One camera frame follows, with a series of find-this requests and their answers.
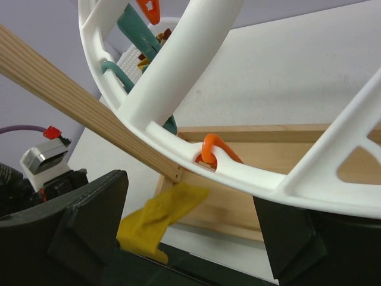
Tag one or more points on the teal clothes peg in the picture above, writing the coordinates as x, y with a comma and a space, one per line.
134, 28

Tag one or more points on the white round sock hanger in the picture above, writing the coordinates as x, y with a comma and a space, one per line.
296, 70

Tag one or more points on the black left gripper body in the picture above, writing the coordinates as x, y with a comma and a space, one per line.
17, 193

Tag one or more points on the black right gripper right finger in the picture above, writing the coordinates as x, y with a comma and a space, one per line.
307, 247

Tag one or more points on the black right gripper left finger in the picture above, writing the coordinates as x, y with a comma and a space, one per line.
66, 240

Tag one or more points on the mustard yellow sock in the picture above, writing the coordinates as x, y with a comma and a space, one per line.
141, 231

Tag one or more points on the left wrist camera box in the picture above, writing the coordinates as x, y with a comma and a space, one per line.
45, 162

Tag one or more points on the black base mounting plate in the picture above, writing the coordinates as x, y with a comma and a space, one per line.
183, 268

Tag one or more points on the wooden hanger rack stand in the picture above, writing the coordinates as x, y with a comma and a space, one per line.
312, 184

